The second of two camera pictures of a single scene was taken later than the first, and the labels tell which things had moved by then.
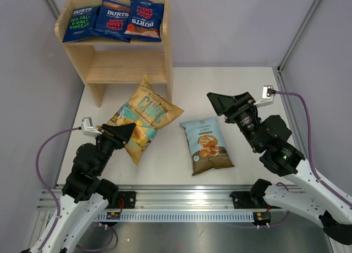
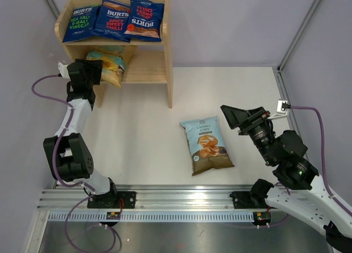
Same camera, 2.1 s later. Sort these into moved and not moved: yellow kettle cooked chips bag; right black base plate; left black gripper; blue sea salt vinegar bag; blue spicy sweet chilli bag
Moved: yellow kettle cooked chips bag; left black gripper
Not moved: blue spicy sweet chilli bag; blue sea salt vinegar bag; right black base plate
